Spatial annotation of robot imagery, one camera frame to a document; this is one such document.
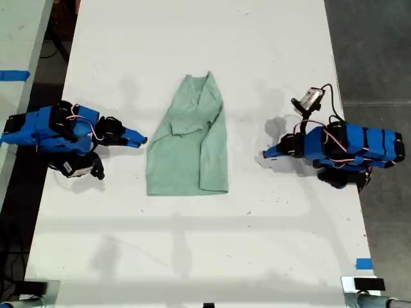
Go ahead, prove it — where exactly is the pale green T-shirt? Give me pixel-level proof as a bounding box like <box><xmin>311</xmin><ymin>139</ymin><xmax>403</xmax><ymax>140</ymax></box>
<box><xmin>146</xmin><ymin>71</ymin><xmax>230</xmax><ymax>197</ymax></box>

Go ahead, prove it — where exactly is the long blue tape strip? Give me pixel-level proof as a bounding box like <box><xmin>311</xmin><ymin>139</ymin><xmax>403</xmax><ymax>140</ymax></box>
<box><xmin>0</xmin><ymin>69</ymin><xmax>31</xmax><ymax>82</ymax></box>

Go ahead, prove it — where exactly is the pale side table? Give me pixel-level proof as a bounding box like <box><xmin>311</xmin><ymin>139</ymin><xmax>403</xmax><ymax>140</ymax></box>
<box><xmin>0</xmin><ymin>0</ymin><xmax>55</xmax><ymax>209</ymax></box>

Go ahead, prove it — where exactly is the short blue tape piece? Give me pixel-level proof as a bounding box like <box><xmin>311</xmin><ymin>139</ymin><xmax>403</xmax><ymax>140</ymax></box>
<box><xmin>355</xmin><ymin>257</ymin><xmax>374</xmax><ymax>271</ymax></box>

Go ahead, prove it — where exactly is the small black box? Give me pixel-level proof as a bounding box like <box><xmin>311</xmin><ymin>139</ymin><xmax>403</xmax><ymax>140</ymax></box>
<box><xmin>353</xmin><ymin>278</ymin><xmax>386</xmax><ymax>291</ymax></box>
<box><xmin>14</xmin><ymin>280</ymin><xmax>49</xmax><ymax>295</ymax></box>

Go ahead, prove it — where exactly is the grey metal tube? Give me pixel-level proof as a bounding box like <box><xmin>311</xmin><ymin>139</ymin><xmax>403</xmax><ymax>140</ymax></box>
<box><xmin>0</xmin><ymin>295</ymin><xmax>49</xmax><ymax>308</ymax></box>
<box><xmin>344</xmin><ymin>291</ymin><xmax>411</xmax><ymax>308</ymax></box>

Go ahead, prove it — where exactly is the black camera box grey face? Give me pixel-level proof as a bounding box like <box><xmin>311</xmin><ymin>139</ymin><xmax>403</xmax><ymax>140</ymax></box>
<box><xmin>290</xmin><ymin>86</ymin><xmax>326</xmax><ymax>114</ymax></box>

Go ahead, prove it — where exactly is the black camera box white label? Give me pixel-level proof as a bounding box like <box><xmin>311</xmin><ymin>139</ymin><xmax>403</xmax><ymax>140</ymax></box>
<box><xmin>59</xmin><ymin>152</ymin><xmax>106</xmax><ymax>181</ymax></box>

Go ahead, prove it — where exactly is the black camera cable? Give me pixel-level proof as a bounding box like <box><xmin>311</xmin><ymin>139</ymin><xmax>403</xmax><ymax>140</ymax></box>
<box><xmin>320</xmin><ymin>83</ymin><xmax>345</xmax><ymax>123</ymax></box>

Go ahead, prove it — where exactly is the white metal bracket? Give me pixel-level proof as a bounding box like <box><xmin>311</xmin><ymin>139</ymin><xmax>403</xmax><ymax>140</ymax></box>
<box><xmin>340</xmin><ymin>275</ymin><xmax>382</xmax><ymax>295</ymax></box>

